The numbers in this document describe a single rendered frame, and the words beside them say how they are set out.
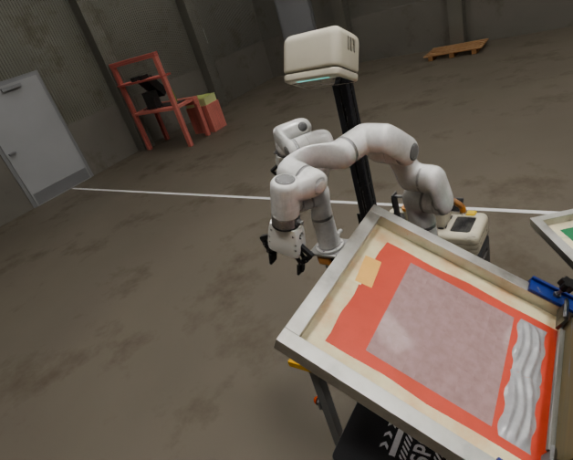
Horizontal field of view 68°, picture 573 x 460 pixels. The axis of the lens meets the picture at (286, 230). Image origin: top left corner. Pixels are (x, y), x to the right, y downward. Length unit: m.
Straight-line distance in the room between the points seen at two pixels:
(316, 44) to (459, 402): 1.03
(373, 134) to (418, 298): 0.46
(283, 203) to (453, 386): 0.58
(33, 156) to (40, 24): 2.44
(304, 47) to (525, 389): 1.09
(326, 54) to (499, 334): 0.90
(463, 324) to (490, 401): 0.20
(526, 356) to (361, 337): 0.41
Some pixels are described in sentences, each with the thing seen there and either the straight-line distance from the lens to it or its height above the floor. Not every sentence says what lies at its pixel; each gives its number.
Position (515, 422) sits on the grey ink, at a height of 1.24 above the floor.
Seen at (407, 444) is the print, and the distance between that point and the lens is 1.43.
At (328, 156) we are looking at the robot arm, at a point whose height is 1.74.
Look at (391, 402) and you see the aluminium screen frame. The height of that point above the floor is 1.39.
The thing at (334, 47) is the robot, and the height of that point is 1.98.
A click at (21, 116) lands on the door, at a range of 9.24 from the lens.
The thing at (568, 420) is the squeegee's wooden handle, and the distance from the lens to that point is 1.10.
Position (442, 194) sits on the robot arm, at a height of 1.46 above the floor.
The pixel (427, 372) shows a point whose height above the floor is 1.34.
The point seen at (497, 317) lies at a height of 1.28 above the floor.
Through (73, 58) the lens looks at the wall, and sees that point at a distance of 9.91.
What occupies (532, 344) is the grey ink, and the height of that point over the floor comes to 1.23.
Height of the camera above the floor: 2.15
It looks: 28 degrees down
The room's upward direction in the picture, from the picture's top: 18 degrees counter-clockwise
